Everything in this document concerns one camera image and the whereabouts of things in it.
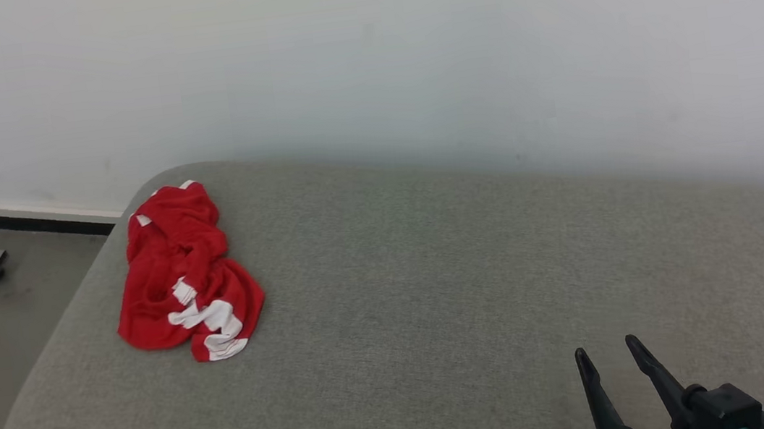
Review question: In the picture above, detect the red garment with white bands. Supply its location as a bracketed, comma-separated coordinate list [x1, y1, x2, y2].
[100, 173, 273, 373]

